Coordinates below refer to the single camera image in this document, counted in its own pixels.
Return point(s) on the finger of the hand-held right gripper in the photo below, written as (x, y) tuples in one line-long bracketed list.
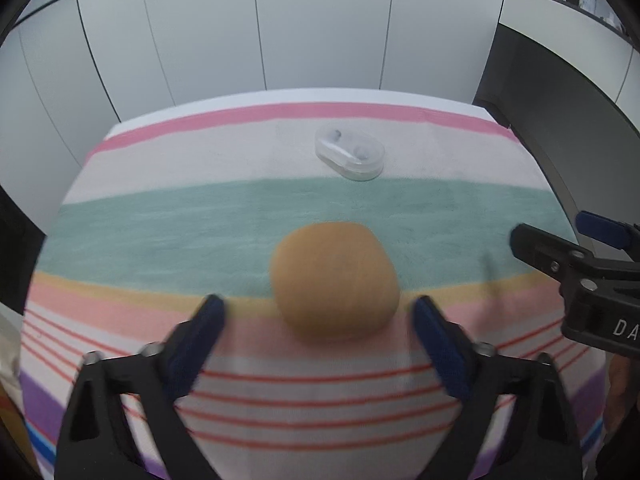
[(607, 230), (547, 255)]

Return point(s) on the clear plastic case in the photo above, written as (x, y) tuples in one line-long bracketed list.
[(350, 155)]

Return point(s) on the curved white counter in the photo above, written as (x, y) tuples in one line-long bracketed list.
[(570, 45)]

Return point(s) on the person's right hand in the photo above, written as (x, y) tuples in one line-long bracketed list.
[(619, 392)]

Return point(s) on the round brown bun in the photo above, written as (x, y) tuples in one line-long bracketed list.
[(334, 282)]

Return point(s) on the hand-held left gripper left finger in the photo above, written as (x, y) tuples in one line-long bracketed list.
[(192, 355)]

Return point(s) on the striped pastel towel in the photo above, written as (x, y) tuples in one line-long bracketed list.
[(200, 240)]

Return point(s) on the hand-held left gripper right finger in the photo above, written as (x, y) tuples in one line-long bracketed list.
[(442, 347)]

